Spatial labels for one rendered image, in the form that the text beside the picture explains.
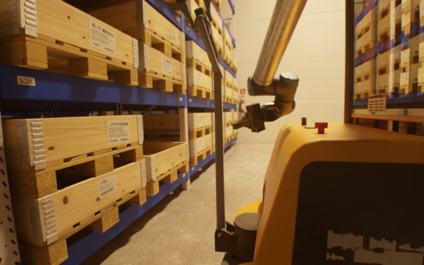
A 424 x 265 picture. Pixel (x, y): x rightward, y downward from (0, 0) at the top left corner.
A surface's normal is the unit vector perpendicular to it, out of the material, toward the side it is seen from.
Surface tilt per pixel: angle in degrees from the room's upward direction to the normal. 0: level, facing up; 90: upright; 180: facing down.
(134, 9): 90
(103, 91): 90
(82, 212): 90
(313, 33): 90
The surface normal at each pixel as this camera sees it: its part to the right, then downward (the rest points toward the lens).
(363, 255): -0.28, 0.10
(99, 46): 0.97, 0.00
